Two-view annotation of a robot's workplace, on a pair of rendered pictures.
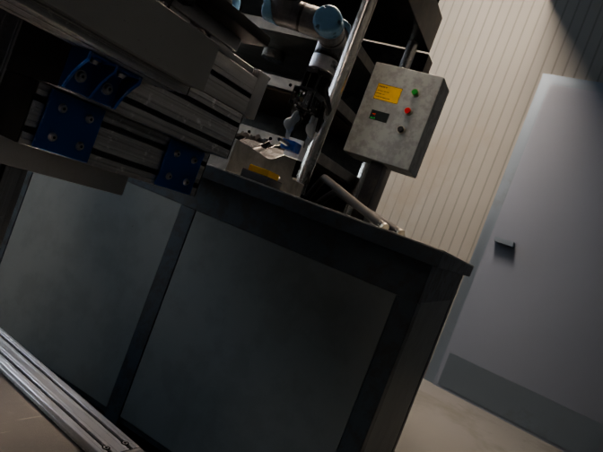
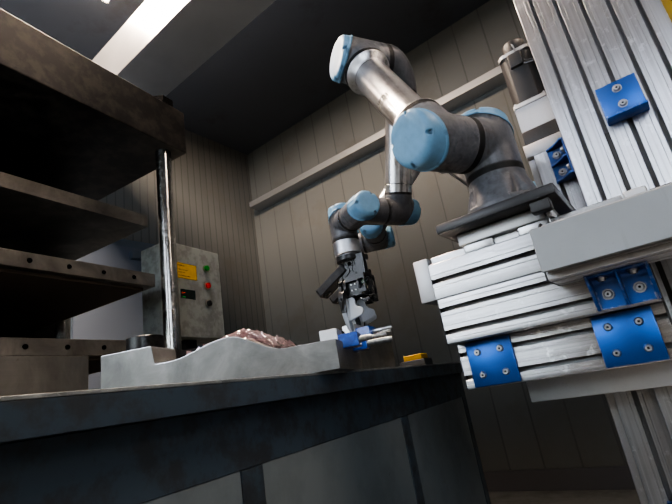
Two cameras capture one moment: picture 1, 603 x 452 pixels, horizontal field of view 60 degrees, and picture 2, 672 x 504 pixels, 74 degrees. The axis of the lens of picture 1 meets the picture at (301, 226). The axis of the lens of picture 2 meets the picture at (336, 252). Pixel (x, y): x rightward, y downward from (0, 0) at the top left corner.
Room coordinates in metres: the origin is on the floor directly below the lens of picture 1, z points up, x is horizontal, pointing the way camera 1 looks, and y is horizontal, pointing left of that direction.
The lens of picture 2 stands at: (1.45, 1.62, 0.75)
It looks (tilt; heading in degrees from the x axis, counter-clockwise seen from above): 18 degrees up; 273
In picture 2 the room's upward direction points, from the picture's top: 10 degrees counter-clockwise
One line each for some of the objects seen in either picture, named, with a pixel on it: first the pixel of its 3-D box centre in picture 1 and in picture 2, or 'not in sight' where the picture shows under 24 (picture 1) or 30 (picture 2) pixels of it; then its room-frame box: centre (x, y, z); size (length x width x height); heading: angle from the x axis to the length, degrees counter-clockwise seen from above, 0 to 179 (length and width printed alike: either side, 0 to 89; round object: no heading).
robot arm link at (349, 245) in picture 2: not in sight; (347, 250); (1.49, 0.42, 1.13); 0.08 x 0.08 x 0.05
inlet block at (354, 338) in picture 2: not in sight; (354, 339); (1.50, 0.70, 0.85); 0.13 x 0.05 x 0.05; 173
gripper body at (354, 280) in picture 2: not in sight; (354, 277); (1.49, 0.42, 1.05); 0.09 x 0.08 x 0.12; 156
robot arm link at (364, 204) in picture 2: not in sight; (364, 210); (1.43, 0.50, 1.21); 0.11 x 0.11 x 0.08; 30
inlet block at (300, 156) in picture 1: (289, 144); not in sight; (1.47, 0.11, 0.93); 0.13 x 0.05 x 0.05; 156
